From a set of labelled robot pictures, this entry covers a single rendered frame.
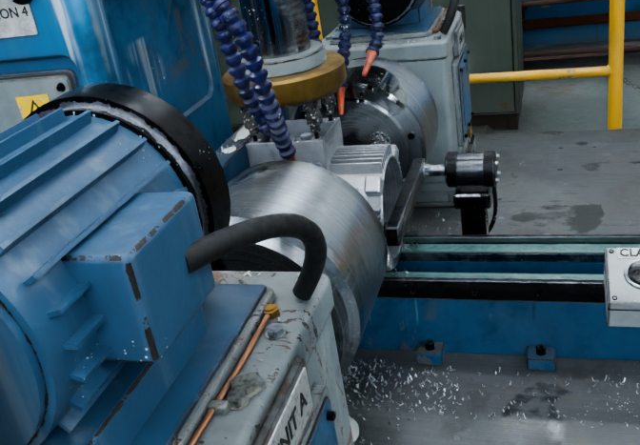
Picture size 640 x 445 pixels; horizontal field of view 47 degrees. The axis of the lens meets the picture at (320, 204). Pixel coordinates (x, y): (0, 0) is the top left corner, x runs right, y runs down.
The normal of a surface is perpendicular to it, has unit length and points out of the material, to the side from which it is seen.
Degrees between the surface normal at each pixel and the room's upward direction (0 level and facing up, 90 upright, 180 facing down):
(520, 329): 90
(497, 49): 90
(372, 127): 90
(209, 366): 0
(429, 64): 90
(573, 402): 0
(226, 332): 0
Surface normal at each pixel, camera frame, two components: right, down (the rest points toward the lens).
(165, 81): 0.95, -0.02
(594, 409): -0.15, -0.90
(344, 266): 0.77, -0.43
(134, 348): -0.27, 0.44
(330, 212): 0.54, -0.67
